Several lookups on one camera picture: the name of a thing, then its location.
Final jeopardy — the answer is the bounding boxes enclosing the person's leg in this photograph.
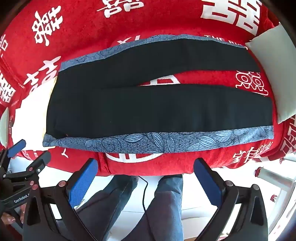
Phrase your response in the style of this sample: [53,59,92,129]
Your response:
[125,174,184,241]
[75,175,139,241]

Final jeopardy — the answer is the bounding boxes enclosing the white metal rack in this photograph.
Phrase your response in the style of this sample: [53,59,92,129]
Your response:
[254,160,296,239]

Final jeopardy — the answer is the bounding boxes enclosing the white cloth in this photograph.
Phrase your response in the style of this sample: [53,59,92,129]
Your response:
[10,77,58,149]

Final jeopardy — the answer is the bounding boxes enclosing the black cable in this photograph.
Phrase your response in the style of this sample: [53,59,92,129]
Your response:
[136,176,148,214]

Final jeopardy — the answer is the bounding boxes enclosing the person's right leg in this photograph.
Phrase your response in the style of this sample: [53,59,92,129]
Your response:
[125,174,184,241]

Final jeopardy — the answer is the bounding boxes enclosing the pale green plate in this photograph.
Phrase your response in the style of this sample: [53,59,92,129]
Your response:
[0,108,11,146]

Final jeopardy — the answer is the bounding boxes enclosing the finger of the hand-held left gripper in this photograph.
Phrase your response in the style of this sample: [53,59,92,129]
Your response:
[23,152,52,186]
[0,139,26,164]

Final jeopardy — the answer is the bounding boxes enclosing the black pants with blue stripe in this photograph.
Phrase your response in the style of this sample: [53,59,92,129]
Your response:
[42,34,274,154]

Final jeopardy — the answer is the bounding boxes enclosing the person's left hand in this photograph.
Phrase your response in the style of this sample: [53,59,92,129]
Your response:
[0,206,25,229]

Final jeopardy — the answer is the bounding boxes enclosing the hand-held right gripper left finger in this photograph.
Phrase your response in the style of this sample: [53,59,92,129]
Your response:
[22,158,100,241]

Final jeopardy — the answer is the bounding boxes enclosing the red jacket with white print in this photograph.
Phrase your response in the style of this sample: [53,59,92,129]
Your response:
[0,0,296,177]

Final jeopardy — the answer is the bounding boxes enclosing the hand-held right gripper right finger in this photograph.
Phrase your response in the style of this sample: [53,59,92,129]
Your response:
[193,158,269,241]

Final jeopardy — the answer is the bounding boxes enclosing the person's left leg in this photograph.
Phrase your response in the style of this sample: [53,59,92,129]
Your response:
[75,175,139,241]

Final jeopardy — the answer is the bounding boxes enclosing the white pillow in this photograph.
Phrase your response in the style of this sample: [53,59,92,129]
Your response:
[245,23,294,124]

